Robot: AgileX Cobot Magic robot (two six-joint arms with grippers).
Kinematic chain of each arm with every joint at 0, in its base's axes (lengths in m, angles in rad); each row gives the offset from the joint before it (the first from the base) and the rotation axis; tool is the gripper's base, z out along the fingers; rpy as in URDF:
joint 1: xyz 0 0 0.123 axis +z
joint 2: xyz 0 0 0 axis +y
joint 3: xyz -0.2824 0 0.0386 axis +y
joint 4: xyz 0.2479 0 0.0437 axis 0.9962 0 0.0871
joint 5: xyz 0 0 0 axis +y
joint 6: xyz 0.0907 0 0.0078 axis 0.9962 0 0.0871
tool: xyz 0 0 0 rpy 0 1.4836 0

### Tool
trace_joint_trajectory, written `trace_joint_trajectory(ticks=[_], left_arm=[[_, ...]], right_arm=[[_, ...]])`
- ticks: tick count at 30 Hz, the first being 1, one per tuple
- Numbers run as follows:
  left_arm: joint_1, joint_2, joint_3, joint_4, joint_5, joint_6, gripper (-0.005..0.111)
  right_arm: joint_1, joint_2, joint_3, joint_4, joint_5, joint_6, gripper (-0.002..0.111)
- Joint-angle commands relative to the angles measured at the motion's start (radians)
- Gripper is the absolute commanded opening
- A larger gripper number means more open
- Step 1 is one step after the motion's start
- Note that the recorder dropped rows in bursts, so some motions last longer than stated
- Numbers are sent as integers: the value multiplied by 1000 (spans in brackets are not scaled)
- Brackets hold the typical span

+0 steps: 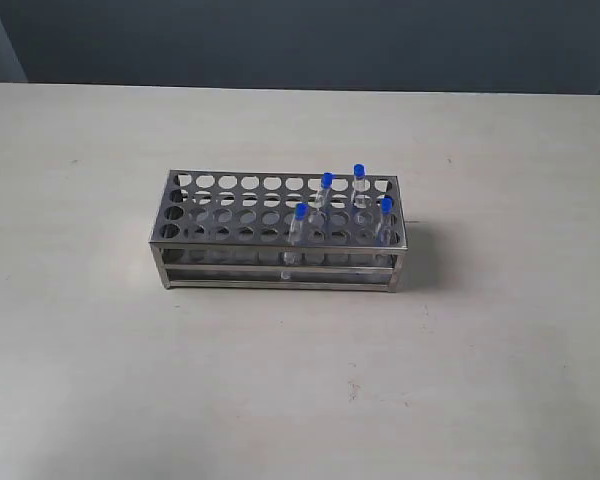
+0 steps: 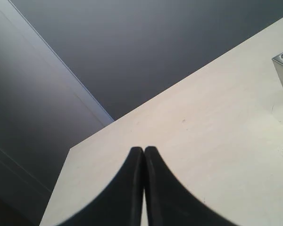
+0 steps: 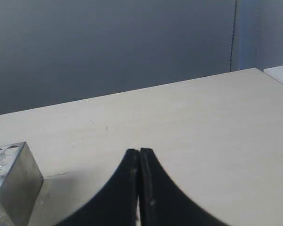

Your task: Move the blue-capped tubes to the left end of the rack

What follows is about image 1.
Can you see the stainless steel test tube rack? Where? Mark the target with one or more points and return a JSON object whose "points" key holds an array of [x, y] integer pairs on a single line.
{"points": [[230, 229]]}

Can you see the blue capped tube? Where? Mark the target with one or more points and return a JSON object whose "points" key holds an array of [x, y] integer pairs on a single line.
{"points": [[383, 231], [293, 257], [321, 199], [358, 198]]}

